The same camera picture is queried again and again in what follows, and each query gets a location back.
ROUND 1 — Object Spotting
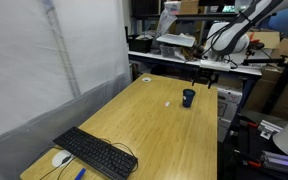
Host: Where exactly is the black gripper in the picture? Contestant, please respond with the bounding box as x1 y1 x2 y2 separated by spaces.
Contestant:
191 68 219 90

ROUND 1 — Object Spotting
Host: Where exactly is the dark blue plastic cup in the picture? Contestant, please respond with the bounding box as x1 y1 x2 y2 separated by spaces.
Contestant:
182 88 196 109

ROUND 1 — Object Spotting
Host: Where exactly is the white case with labels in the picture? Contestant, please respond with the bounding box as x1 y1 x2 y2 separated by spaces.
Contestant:
217 87 243 144

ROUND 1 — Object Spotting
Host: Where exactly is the white workbench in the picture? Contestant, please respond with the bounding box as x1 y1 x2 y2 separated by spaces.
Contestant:
127 50 263 77

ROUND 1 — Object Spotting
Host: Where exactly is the clear plastic bin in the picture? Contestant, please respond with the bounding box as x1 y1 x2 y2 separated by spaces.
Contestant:
159 44 187 62

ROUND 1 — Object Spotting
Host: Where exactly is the white flat tray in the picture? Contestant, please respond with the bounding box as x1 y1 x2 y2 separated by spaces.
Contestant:
156 33 197 48

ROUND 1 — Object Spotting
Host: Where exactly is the blue metal shelf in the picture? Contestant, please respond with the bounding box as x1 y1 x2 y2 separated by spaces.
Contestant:
130 11 242 36

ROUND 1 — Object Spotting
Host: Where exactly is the clear plastic bag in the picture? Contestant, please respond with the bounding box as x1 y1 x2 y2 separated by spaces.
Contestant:
155 8 178 38

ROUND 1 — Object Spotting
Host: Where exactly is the black storage bin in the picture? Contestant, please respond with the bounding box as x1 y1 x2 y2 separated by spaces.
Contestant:
127 34 154 54

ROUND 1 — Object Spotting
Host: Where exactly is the small cardboard box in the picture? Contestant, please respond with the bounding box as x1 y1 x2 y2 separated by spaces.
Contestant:
179 0 201 16

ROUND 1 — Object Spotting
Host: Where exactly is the cardboard box with orange mark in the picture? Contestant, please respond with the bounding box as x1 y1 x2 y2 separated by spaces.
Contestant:
247 30 281 50

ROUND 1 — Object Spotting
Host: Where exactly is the black computer keyboard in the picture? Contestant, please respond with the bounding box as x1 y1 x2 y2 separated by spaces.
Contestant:
53 125 139 180

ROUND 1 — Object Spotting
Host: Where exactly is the blue marker pen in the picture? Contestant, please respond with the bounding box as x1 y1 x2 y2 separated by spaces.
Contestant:
73 167 87 180

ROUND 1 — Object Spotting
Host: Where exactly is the white computer mouse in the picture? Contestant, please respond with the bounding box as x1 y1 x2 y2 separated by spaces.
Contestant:
51 149 73 168

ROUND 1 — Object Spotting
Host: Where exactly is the white fabric backdrop curtain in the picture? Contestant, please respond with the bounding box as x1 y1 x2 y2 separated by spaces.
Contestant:
0 0 132 180

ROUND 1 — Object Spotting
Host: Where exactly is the orange handled clamp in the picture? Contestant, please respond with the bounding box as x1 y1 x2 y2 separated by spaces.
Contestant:
243 159 264 169
238 114 260 129

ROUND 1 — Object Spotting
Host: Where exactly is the black external camera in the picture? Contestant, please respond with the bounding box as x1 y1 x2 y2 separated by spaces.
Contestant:
248 40 266 51

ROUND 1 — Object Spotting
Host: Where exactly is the black camera stand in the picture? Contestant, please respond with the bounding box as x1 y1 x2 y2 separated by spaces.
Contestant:
241 48 288 116

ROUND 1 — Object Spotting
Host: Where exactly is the silver metal bracket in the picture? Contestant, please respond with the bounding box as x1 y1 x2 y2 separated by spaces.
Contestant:
257 119 283 140

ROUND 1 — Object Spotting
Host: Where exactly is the black keyboard cable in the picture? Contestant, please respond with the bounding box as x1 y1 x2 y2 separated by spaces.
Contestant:
98 137 139 173

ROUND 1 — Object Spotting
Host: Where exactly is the aluminium rail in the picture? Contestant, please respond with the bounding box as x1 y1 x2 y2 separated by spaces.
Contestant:
260 150 288 177

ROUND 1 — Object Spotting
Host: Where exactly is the black mouse cable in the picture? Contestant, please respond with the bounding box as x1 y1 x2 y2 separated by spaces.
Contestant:
38 153 77 180

